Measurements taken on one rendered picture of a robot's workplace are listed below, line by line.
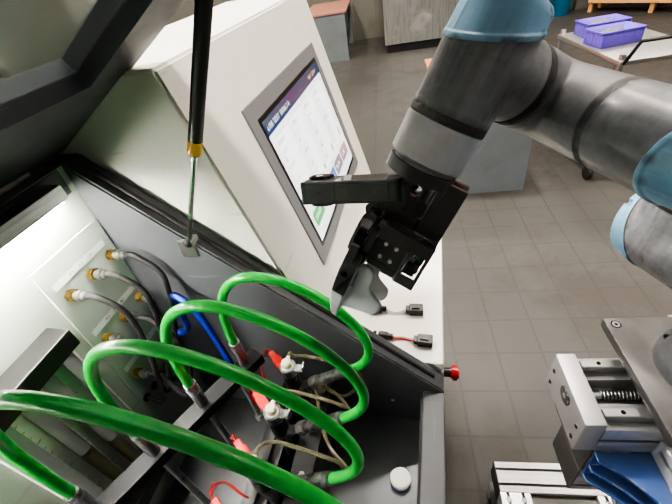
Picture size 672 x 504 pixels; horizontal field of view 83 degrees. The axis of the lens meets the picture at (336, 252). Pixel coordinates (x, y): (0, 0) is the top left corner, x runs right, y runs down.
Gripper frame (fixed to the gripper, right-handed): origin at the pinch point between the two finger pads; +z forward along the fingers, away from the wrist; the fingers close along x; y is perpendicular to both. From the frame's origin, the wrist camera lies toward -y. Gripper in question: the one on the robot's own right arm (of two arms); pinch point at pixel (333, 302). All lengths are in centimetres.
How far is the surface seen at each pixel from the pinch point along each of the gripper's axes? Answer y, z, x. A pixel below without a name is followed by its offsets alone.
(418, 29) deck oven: -147, -78, 676
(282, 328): -3.0, 1.5, -7.2
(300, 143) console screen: -25.0, -5.6, 35.8
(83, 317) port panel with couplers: -32.3, 21.3, -5.9
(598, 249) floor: 105, 20, 212
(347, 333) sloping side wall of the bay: 3.0, 14.6, 14.7
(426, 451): 24.4, 24.5, 10.6
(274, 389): 0.3, 1.8, -14.5
